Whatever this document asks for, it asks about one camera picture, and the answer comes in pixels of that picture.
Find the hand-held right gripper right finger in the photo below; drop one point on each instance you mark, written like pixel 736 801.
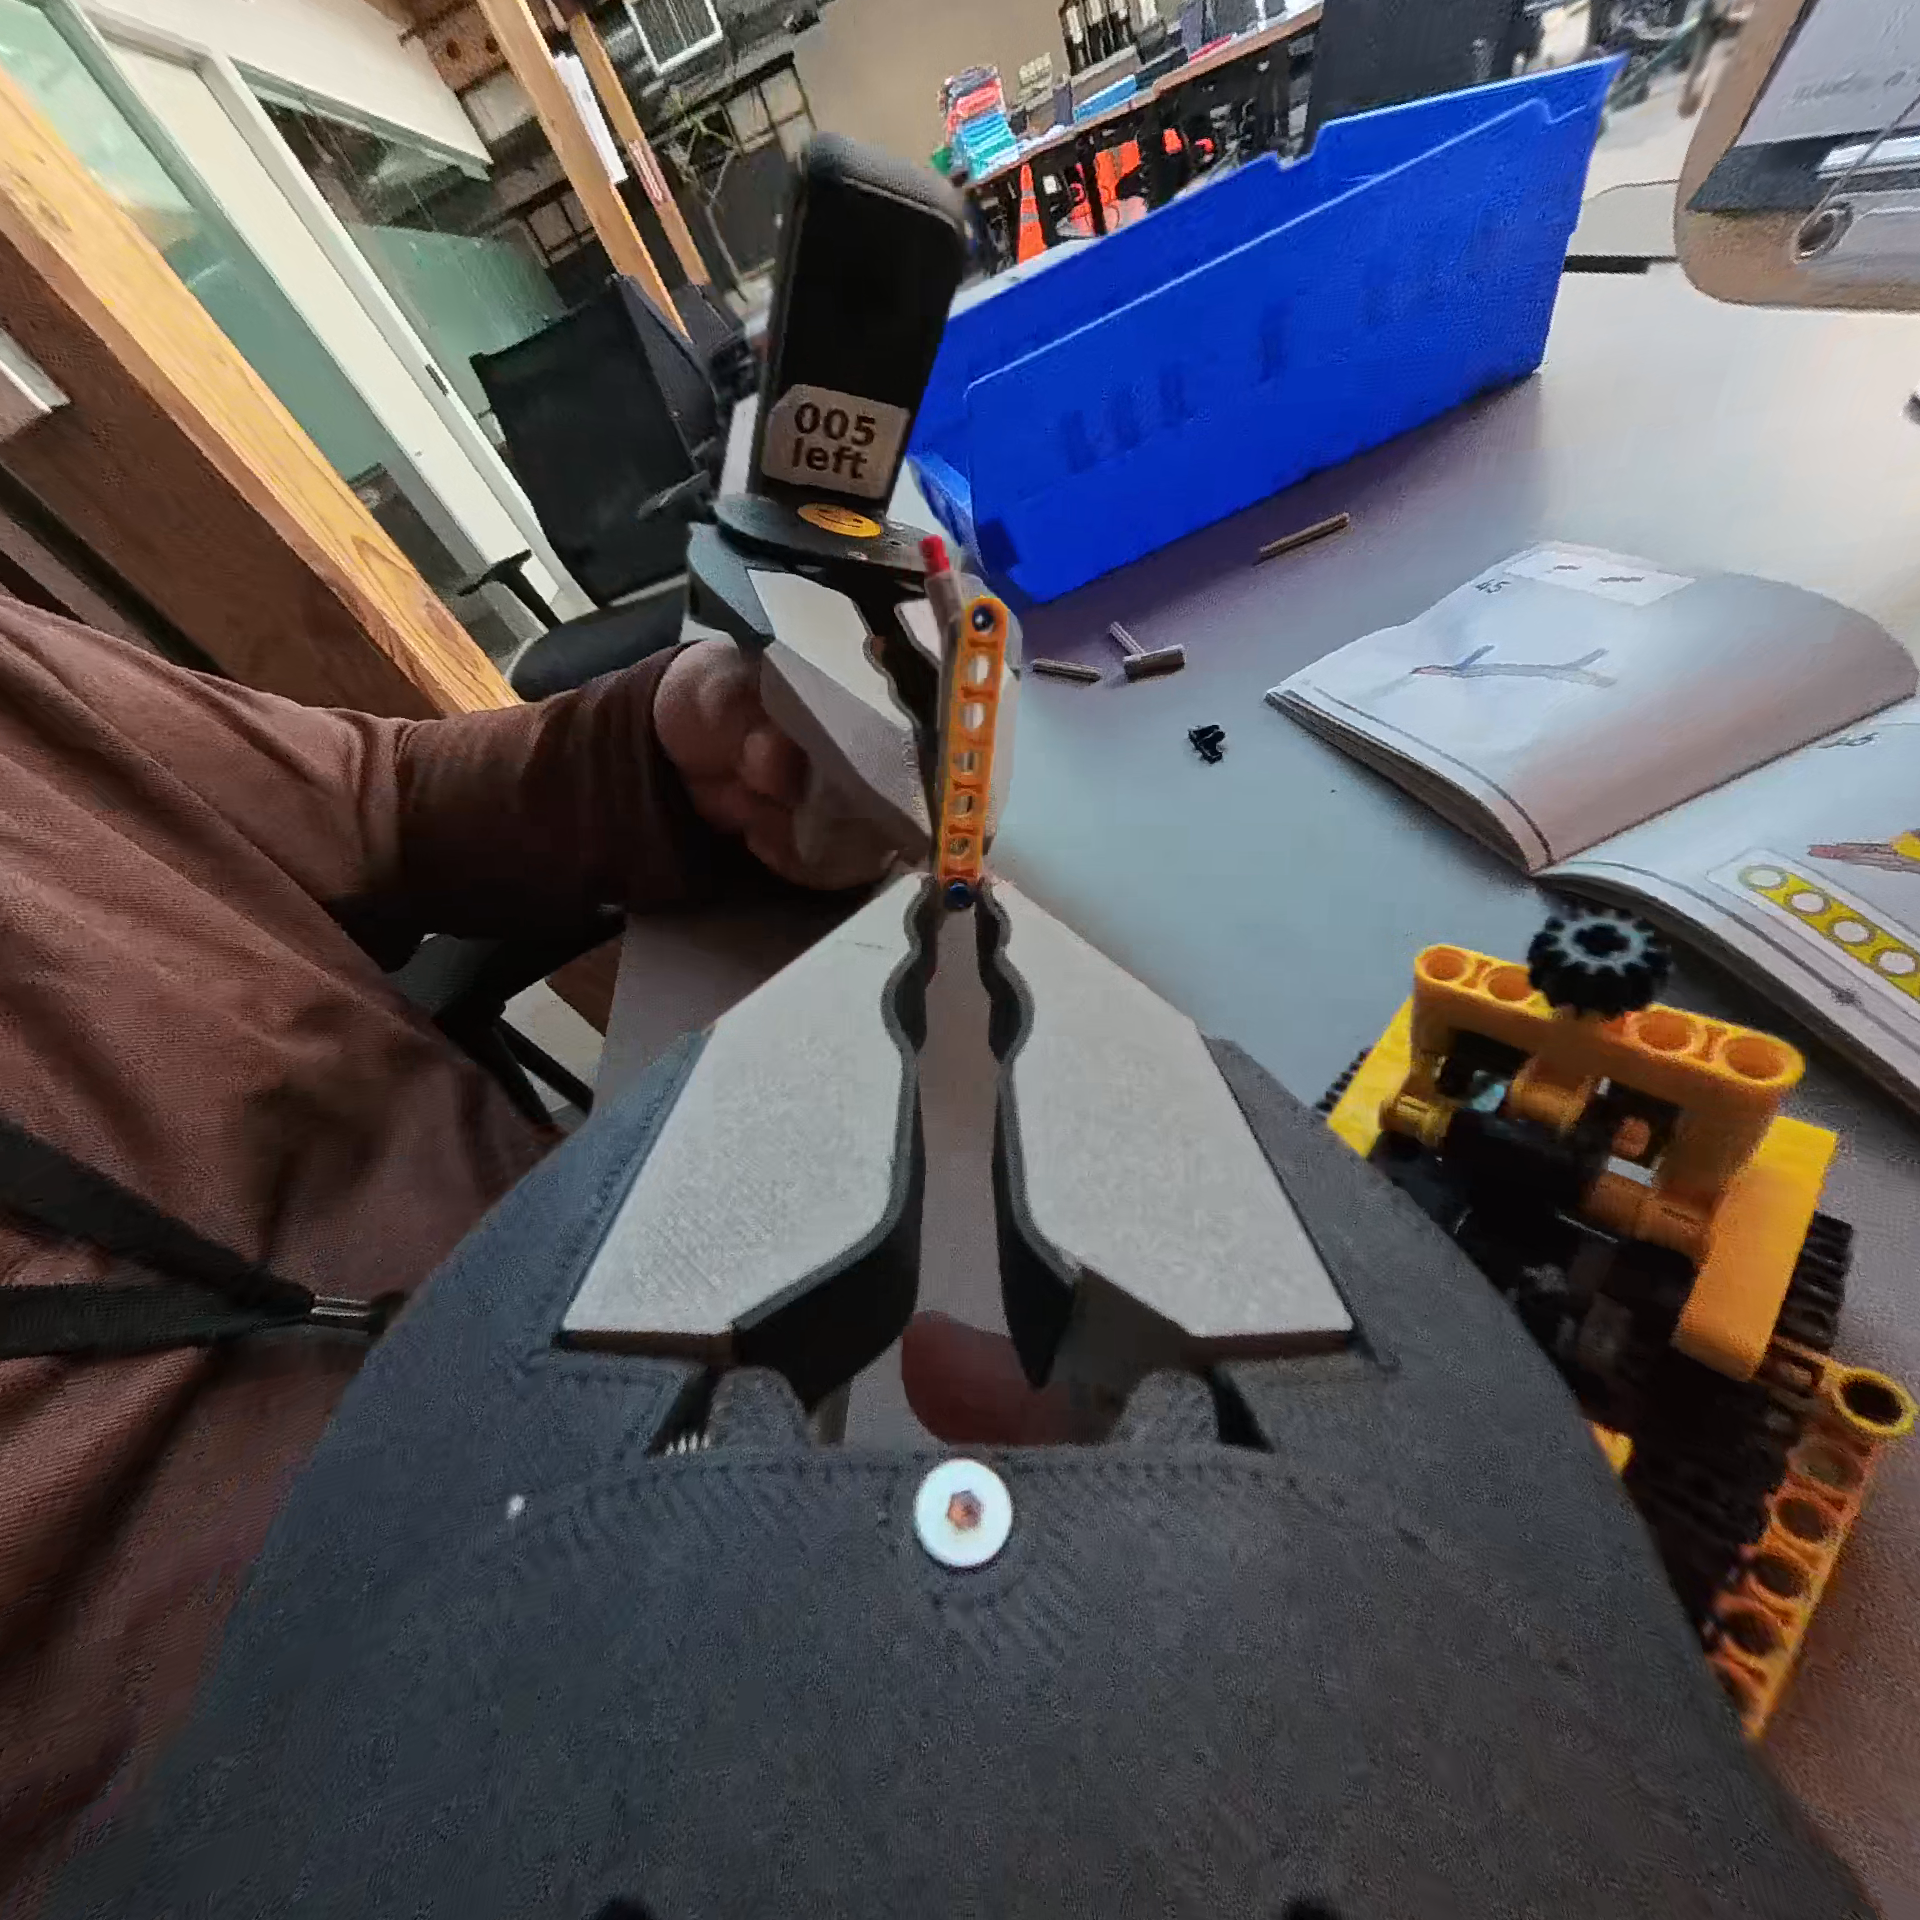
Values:
pixel 1156 1172

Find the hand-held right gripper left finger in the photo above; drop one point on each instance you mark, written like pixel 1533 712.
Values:
pixel 751 1172

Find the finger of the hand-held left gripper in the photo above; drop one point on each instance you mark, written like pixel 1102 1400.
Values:
pixel 1011 705
pixel 839 734

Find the yellow lego beam with axle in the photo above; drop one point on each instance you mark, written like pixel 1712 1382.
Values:
pixel 972 781

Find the short brown lego axle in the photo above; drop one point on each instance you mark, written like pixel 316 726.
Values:
pixel 1067 669

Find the grey lego connector piece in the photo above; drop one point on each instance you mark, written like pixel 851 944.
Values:
pixel 1148 652

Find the yellow black lego vehicle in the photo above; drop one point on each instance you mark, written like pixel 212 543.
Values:
pixel 1724 1245

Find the open lego instruction booklet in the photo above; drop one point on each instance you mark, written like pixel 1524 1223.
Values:
pixel 1652 705

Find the person's left hand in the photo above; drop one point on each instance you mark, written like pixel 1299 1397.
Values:
pixel 722 750

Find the person's right hand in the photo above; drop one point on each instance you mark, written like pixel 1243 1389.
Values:
pixel 962 1389

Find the stack of coloured boxes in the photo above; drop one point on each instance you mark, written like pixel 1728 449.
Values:
pixel 984 119

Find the orange traffic cone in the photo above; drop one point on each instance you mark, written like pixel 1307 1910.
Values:
pixel 1115 181

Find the black office chair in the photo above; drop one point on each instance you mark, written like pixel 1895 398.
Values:
pixel 600 436

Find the cluttered background workbench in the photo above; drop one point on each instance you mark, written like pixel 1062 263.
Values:
pixel 1184 89

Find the blue plastic bin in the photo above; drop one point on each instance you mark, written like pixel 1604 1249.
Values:
pixel 1276 345

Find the black monitor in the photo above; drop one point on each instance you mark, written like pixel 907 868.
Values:
pixel 1412 61

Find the person's torso brown shirt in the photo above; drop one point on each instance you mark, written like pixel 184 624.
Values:
pixel 149 1500

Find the wooden post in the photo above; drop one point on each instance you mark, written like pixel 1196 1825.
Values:
pixel 600 136

